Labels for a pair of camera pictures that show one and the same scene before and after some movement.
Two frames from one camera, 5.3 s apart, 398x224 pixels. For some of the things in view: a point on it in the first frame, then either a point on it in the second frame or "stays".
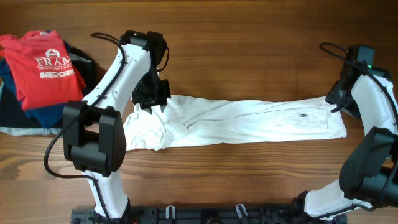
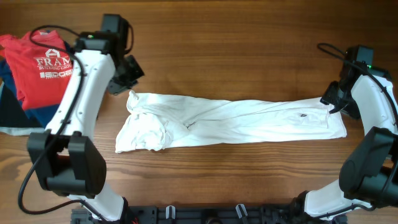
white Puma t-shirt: (188, 121) stays
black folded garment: (13, 112) stays
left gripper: (159, 100) -> (137, 74)
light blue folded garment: (24, 130) stays
